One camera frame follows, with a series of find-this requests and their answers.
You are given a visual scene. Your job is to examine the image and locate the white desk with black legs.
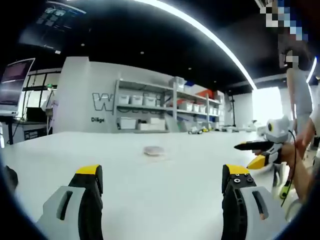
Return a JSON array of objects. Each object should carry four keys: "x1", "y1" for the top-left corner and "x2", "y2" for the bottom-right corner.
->
[{"x1": 0, "y1": 114, "x2": 52, "y2": 146}]

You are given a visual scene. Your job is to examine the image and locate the person's right hand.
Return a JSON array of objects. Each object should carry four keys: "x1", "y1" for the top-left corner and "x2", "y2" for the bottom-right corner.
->
[{"x1": 280, "y1": 143, "x2": 300, "y2": 169}]

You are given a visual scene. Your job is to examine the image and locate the black tripod stand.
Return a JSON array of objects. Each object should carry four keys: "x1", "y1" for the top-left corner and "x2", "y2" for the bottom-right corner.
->
[{"x1": 227, "y1": 94, "x2": 238, "y2": 128}]

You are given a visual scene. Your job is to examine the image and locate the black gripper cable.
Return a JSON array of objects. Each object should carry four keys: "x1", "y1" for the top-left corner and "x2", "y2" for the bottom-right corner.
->
[{"x1": 280, "y1": 128, "x2": 298, "y2": 208}]

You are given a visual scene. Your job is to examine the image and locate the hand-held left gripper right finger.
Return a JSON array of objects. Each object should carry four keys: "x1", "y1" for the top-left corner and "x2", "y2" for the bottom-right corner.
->
[{"x1": 221, "y1": 163, "x2": 287, "y2": 240}]

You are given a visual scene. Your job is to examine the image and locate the small yellow and white devices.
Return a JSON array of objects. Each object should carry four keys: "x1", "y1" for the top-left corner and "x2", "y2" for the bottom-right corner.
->
[{"x1": 187, "y1": 125, "x2": 210, "y2": 135}]

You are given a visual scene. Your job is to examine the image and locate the grey metal shelving rack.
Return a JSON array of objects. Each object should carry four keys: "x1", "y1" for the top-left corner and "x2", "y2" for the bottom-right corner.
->
[{"x1": 112, "y1": 76, "x2": 226, "y2": 134}]

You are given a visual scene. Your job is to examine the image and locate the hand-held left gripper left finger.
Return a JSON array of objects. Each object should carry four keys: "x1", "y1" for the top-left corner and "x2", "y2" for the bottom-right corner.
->
[{"x1": 36, "y1": 164, "x2": 104, "y2": 240}]

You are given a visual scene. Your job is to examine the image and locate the monitor on stand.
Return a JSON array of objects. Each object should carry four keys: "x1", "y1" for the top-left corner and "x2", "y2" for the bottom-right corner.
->
[{"x1": 0, "y1": 57, "x2": 36, "y2": 118}]

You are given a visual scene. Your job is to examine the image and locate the long ceiling light strip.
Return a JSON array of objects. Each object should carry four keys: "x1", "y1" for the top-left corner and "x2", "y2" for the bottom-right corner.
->
[{"x1": 136, "y1": 0, "x2": 259, "y2": 90}]

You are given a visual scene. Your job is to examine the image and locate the row of white storage bins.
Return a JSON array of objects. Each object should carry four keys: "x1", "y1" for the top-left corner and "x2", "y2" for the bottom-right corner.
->
[{"x1": 117, "y1": 93, "x2": 224, "y2": 116}]

